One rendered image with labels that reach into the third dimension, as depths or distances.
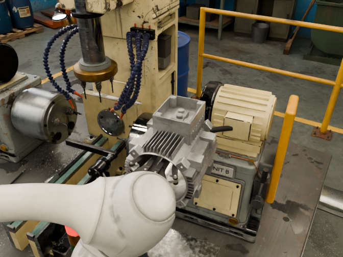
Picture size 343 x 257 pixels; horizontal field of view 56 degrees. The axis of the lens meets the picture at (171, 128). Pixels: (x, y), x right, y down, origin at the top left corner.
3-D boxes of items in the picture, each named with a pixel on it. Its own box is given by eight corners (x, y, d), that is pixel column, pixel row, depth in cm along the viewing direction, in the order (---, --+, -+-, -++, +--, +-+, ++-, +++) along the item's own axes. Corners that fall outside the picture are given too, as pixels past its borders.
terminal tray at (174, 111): (170, 116, 93) (170, 94, 89) (204, 124, 90) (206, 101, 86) (151, 138, 84) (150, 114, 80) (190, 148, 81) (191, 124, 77)
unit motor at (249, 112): (202, 158, 144) (209, 71, 120) (278, 178, 133) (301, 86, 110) (181, 198, 125) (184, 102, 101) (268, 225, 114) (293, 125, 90)
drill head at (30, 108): (33, 114, 181) (21, 73, 167) (87, 129, 169) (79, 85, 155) (-3, 138, 162) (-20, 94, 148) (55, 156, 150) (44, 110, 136)
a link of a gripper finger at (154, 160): (148, 183, 76) (143, 181, 76) (167, 151, 84) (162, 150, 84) (147, 171, 73) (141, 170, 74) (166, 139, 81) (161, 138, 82)
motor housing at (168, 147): (157, 153, 103) (156, 101, 93) (215, 169, 97) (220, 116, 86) (126, 195, 88) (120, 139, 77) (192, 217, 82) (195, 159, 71)
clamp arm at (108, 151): (118, 156, 137) (69, 142, 145) (118, 150, 135) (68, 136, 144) (114, 160, 134) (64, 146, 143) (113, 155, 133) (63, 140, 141)
